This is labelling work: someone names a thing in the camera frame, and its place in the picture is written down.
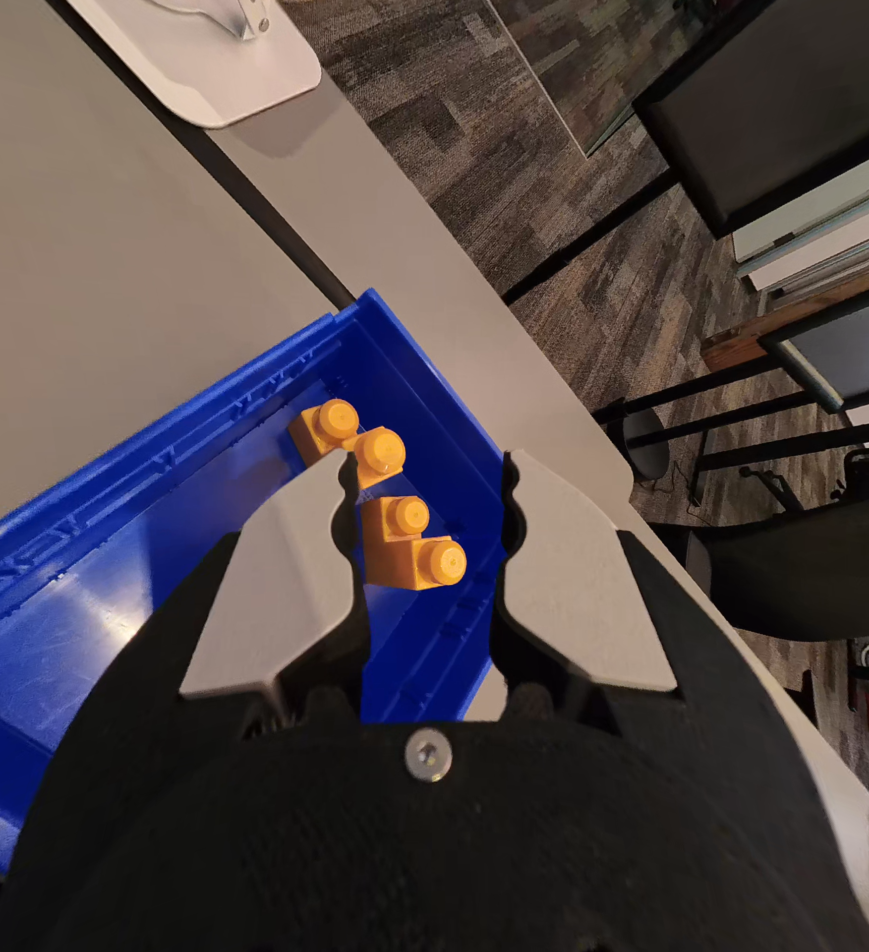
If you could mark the brown wooden plank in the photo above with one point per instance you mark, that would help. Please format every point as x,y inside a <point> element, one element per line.
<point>746,335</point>

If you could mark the white stand base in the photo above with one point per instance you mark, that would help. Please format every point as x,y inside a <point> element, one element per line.
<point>204,59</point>

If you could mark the black easel with grey board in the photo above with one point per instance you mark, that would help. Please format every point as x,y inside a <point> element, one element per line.
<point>776,97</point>
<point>851,349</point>

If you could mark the black office chair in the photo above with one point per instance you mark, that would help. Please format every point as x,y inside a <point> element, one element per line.
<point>798,573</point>

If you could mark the blue plastic bin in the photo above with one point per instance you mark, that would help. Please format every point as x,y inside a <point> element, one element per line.
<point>107,595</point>

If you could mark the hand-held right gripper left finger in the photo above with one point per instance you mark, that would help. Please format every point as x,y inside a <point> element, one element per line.
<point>271,595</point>

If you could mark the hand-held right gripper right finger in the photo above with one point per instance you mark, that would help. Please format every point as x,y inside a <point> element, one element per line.
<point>583,602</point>

